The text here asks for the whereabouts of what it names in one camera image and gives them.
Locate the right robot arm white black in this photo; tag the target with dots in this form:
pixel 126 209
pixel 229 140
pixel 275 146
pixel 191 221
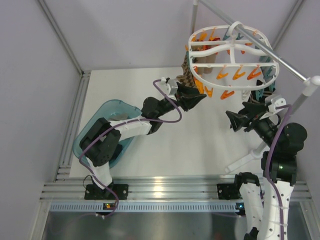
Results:
pixel 267 204

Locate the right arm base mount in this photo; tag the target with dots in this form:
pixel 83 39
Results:
pixel 228 191

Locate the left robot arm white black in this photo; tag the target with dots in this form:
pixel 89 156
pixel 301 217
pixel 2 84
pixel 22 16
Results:
pixel 108 133

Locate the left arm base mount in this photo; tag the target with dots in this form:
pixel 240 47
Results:
pixel 93 192

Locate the white oval clip hanger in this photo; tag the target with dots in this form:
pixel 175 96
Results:
pixel 240 65

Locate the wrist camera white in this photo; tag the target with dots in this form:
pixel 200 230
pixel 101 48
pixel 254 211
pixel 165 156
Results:
pixel 169 86
pixel 275 103

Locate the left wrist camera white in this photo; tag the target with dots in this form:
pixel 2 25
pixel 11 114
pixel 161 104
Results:
pixel 169 86

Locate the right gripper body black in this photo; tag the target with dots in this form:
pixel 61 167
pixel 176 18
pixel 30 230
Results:
pixel 253 117

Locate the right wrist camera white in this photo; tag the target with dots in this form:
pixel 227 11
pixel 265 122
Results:
pixel 275 103

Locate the black striped sock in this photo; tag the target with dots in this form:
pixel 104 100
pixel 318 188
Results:
pixel 259 96

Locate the beige sock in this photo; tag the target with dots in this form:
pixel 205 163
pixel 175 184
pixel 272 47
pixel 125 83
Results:
pixel 211 59

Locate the aluminium rail frame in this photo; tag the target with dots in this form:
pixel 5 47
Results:
pixel 188 156

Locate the metal drying rack stand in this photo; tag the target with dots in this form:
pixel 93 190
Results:
pixel 312 83

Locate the brown checkered sock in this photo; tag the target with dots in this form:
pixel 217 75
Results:
pixel 186 78

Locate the teal plastic basket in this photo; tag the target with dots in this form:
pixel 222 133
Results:
pixel 98 124

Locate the grey sock in basket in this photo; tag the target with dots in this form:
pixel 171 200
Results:
pixel 118 117

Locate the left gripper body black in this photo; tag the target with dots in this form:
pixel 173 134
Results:
pixel 180 99

